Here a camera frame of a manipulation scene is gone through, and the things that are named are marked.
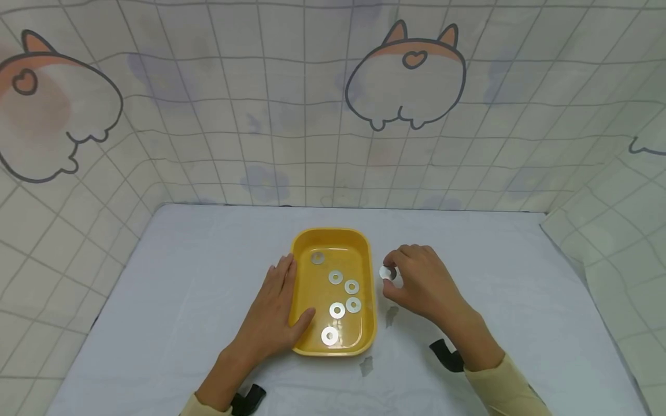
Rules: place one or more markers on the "silver metal washer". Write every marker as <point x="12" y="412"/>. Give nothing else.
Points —
<point x="386" y="273"/>

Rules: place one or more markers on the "black wrist band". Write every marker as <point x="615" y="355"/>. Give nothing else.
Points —
<point x="248" y="398"/>
<point x="448" y="355"/>

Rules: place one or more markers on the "person's left hand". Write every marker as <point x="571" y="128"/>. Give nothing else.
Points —
<point x="268" y="323"/>

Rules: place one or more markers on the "person's right forearm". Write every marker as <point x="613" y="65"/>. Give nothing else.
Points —
<point x="499" y="378"/>

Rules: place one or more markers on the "person's left forearm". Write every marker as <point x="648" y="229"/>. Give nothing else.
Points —
<point x="218" y="384"/>

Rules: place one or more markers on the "group of silver washers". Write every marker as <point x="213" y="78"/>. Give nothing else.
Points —
<point x="337" y="311"/>

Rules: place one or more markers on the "person's right hand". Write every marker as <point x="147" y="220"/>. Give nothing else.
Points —
<point x="426" y="289"/>

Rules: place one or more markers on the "yellow plastic tray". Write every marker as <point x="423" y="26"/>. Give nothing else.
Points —
<point x="318" y="297"/>

